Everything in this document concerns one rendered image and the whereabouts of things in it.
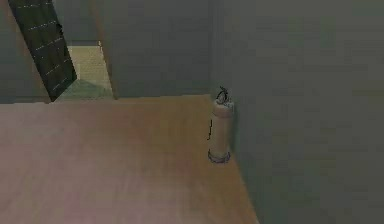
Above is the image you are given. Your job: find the beige fire extinguisher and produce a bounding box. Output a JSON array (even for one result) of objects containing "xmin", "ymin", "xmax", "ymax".
[{"xmin": 206, "ymin": 85, "xmax": 235, "ymax": 165}]

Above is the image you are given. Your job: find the dark room door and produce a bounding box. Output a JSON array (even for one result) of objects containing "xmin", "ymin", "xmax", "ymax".
[{"xmin": 7, "ymin": 0, "xmax": 78, "ymax": 103}]

